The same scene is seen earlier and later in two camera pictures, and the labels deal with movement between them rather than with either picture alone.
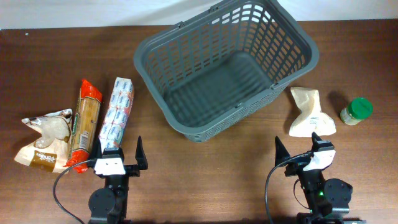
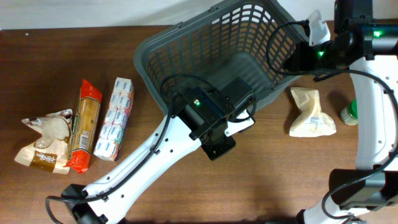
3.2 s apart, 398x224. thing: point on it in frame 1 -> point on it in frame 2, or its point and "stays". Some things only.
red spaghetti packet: [84, 126] stays
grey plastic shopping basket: [219, 63] stays
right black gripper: [296, 167] -> [299, 55]
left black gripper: [132, 171] -> [216, 152]
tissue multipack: [111, 131] stays
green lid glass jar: [359, 109] stays
